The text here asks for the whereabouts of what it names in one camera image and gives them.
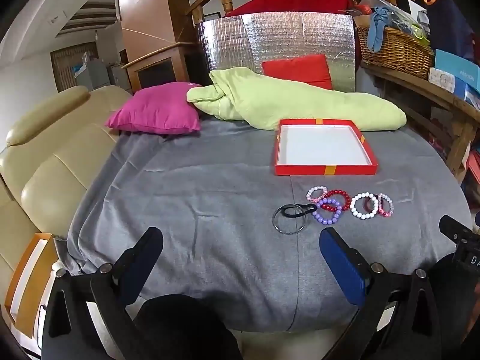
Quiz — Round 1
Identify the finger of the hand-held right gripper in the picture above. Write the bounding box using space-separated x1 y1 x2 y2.
439 215 474 241

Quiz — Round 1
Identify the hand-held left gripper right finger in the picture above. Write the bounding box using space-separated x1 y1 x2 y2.
319 227 443 360

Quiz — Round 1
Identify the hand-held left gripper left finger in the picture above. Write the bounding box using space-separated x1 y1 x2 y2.
40 227 166 360

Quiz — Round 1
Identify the purple bead bracelet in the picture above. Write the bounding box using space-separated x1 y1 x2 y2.
312 198 343 226

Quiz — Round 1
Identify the white bead bracelet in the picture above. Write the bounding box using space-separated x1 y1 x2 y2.
350 192 379 220

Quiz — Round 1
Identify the black hair tie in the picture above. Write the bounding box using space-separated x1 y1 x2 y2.
275 202 315 219

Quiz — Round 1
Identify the pink crystal bead bracelet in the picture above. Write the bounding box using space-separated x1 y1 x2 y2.
377 193 395 217

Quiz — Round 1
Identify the red bead bracelet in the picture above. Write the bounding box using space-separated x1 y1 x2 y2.
320 189 352 212

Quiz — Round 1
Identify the pink white pearl bracelet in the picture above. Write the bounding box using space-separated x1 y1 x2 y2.
306 185 328 203

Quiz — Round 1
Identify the silver glitter bangle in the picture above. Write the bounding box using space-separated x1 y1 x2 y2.
272 206 308 235

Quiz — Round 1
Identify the red cardboard box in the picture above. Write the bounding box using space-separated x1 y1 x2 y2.
274 118 379 177

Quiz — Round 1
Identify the grey blanket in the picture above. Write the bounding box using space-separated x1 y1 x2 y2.
56 118 473 334

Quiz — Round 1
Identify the orange open box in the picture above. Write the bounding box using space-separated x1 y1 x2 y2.
4 232 57 336

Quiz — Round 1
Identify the beige leather sofa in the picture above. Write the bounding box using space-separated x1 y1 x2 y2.
0 85 132 308

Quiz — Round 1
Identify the wooden shelf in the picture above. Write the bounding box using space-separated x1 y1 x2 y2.
360 62 480 175

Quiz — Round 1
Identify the magenta pillow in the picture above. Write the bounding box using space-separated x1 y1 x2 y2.
105 82 203 135

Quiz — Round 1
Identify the white patterned box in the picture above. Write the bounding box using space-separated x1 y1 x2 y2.
428 67 469 94

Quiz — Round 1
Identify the blue cardboard box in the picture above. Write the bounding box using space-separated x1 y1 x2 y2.
434 49 480 92

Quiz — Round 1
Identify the light green duvet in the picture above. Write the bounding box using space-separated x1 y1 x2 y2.
186 67 407 133

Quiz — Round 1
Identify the low wooden glass-door cabinet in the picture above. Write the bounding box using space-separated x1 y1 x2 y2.
124 42 196 94

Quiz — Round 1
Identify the grey storage bin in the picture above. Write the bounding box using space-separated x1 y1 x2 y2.
74 58 113 91

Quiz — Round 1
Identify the wicker basket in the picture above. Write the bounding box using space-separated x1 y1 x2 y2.
354 25 436 80

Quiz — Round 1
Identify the red pillow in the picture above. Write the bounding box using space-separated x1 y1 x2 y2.
261 54 334 91

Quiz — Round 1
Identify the navy hanging garment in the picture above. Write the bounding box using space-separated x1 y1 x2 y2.
424 0 478 64

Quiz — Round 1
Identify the wicker screen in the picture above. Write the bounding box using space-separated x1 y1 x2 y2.
50 42 99 91

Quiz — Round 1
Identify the blue cloth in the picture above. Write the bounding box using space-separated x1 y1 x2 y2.
367 5 394 52

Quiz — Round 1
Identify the silver foil panel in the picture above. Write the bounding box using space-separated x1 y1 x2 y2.
195 12 357 92

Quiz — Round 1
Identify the tall brown cabinet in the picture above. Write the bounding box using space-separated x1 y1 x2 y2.
115 0 190 64

